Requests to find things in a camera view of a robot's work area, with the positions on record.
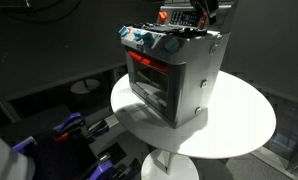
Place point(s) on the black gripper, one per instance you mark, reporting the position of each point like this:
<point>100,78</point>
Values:
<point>211,6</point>

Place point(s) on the small orange stove button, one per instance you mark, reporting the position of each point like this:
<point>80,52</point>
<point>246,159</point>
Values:
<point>202,24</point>
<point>205,15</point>

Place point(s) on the black stove keypad panel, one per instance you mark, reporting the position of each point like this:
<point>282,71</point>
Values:
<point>184,18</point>

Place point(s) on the black stove burner grate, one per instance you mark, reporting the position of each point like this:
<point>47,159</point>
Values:
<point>175,30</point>

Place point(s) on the large orange stove knob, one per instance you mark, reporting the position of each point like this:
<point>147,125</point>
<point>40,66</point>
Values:
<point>162,16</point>

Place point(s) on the blue stove knob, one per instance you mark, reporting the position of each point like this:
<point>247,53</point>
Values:
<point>171,44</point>
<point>138,35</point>
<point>122,31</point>
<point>149,39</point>

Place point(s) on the grey toy stove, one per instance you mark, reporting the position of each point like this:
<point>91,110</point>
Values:
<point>192,66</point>

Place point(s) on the grey oven door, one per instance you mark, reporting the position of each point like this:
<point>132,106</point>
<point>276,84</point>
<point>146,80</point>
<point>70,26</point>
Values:
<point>155,90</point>

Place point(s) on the small grey round stand base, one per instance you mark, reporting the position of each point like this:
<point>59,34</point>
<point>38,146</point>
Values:
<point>85,86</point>

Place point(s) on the dark storage cabinet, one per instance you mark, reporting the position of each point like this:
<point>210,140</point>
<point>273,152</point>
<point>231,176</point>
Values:
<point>289,130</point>

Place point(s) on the dark blue clamp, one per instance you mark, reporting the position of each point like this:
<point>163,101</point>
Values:
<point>100,128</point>

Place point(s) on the purple clamp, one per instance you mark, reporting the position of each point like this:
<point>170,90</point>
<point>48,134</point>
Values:
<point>70,120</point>
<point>24,144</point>
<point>102,169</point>

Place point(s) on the orange clamp lever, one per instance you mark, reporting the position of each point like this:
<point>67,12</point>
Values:
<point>60,137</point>

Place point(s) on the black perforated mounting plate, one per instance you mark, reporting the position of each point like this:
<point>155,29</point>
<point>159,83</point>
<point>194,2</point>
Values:
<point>59,160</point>

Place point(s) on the white round table pedestal base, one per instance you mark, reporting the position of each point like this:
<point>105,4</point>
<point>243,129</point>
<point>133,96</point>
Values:
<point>162,166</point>

